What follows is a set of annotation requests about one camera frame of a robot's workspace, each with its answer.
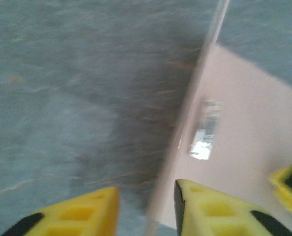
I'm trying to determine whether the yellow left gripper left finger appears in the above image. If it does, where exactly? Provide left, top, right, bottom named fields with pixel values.
left=0, top=186, right=120, bottom=236

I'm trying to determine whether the brown paper folder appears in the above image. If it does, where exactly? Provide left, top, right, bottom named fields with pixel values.
left=143, top=0, right=292, bottom=233

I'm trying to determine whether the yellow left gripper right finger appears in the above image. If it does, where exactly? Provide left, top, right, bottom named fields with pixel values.
left=174, top=178, right=292, bottom=236

